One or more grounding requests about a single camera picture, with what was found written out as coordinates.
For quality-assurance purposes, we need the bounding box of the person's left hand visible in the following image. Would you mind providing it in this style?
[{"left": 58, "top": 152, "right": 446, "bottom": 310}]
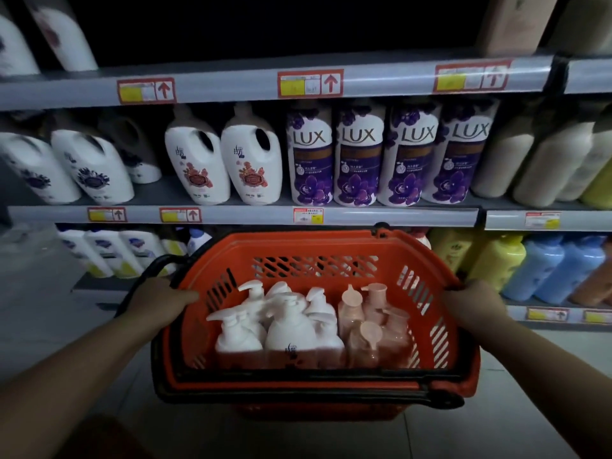
[{"left": 127, "top": 277, "right": 200, "bottom": 331}]

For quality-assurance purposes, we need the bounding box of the person's right hand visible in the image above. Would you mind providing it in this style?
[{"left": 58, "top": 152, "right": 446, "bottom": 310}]
[{"left": 440, "top": 280, "right": 509, "bottom": 341}]

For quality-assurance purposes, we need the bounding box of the red plastic shopping basket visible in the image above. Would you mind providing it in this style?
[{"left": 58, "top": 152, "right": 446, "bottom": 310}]
[{"left": 115, "top": 224, "right": 482, "bottom": 422}]

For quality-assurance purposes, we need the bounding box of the person's left forearm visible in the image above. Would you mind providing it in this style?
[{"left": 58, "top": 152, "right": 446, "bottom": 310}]
[{"left": 0, "top": 310, "right": 161, "bottom": 459}]

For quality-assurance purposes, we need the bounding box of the person's right forearm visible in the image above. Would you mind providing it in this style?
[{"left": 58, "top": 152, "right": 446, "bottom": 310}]
[{"left": 473, "top": 320, "right": 612, "bottom": 459}]

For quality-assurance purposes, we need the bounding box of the yellow pump bottle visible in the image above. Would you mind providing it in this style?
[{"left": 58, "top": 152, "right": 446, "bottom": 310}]
[
  {"left": 427, "top": 228, "right": 475, "bottom": 274},
  {"left": 466, "top": 233, "right": 527, "bottom": 293}
]

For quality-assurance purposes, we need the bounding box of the white bottle blue cap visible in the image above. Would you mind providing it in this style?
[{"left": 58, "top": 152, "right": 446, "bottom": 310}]
[{"left": 186, "top": 228, "right": 213, "bottom": 256}]

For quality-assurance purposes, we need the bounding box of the white bottle blue yellow label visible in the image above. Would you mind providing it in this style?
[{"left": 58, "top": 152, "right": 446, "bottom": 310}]
[
  {"left": 119, "top": 229, "right": 176, "bottom": 277},
  {"left": 57, "top": 229, "right": 114, "bottom": 279},
  {"left": 85, "top": 229, "right": 144, "bottom": 281}
]

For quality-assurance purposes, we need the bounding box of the pink pump bottle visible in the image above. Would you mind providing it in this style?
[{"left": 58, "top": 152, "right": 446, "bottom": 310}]
[
  {"left": 361, "top": 283, "right": 389, "bottom": 325},
  {"left": 338, "top": 284, "right": 365, "bottom": 340},
  {"left": 346, "top": 321, "right": 384, "bottom": 369},
  {"left": 380, "top": 308, "right": 414, "bottom": 369}
]

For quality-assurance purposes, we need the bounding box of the grey metal shelf board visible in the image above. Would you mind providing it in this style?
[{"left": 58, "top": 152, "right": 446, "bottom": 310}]
[
  {"left": 0, "top": 47, "right": 555, "bottom": 112},
  {"left": 563, "top": 55, "right": 612, "bottom": 95},
  {"left": 504, "top": 298, "right": 612, "bottom": 332},
  {"left": 7, "top": 176, "right": 480, "bottom": 229},
  {"left": 71, "top": 273, "right": 140, "bottom": 293},
  {"left": 484, "top": 196, "right": 612, "bottom": 233}
]

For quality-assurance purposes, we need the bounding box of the blue pump bottle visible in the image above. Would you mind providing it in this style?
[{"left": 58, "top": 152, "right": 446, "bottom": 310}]
[
  {"left": 534, "top": 235, "right": 608, "bottom": 306},
  {"left": 501, "top": 233, "right": 566, "bottom": 302}
]

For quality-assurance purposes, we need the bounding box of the group of white pump bottles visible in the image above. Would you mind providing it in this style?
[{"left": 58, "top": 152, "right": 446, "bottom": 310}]
[{"left": 207, "top": 280, "right": 346, "bottom": 371}]

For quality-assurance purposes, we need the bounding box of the white shelf price tag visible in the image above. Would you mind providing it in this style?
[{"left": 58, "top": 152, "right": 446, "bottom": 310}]
[
  {"left": 524, "top": 211, "right": 562, "bottom": 230},
  {"left": 293, "top": 207, "right": 325, "bottom": 225}
]

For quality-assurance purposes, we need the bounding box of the white jug red flower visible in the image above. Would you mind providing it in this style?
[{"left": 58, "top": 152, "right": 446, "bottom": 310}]
[
  {"left": 220, "top": 102, "right": 284, "bottom": 206},
  {"left": 164, "top": 105, "right": 231, "bottom": 206}
]

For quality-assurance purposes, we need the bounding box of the purple flower body wash bottle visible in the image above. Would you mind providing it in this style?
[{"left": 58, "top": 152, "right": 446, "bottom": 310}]
[
  {"left": 285, "top": 101, "right": 334, "bottom": 207},
  {"left": 376, "top": 99, "right": 441, "bottom": 208},
  {"left": 421, "top": 97, "right": 501, "bottom": 205},
  {"left": 333, "top": 99, "right": 386, "bottom": 208}
]

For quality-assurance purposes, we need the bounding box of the white jug purple flower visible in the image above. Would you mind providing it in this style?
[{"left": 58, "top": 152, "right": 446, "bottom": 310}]
[
  {"left": 99, "top": 113, "right": 163, "bottom": 185},
  {"left": 50, "top": 128, "right": 135, "bottom": 206},
  {"left": 0, "top": 131, "right": 82, "bottom": 205}
]

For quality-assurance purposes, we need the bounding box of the cream plastic bottle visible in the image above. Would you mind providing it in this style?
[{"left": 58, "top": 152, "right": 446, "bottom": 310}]
[
  {"left": 557, "top": 118, "right": 612, "bottom": 202},
  {"left": 512, "top": 102, "right": 599, "bottom": 209},
  {"left": 470, "top": 104, "right": 542, "bottom": 199}
]

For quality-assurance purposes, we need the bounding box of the yellow-green plastic bottle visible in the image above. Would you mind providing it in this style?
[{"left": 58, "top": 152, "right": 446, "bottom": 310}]
[{"left": 580, "top": 159, "right": 612, "bottom": 210}]

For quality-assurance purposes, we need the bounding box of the black shelf upright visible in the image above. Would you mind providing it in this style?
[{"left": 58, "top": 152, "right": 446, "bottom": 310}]
[{"left": 544, "top": 51, "right": 573, "bottom": 97}]

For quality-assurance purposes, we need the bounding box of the brown cardboard box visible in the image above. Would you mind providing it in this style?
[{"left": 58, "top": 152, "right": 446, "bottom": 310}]
[{"left": 475, "top": 0, "right": 560, "bottom": 57}]

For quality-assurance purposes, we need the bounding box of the white bottle dark print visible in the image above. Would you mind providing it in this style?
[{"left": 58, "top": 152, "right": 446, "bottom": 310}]
[
  {"left": 0, "top": 2, "right": 42, "bottom": 77},
  {"left": 21, "top": 0, "right": 99, "bottom": 72}
]

